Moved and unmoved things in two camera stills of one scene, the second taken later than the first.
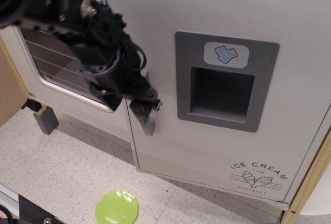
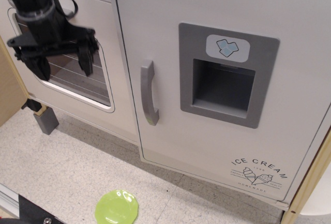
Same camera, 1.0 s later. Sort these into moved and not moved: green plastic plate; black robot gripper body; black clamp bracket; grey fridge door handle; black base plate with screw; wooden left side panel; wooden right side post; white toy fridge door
Moved: black robot gripper body; grey fridge door handle
Not moved: wooden right side post; white toy fridge door; wooden left side panel; black clamp bracket; green plastic plate; black base plate with screw
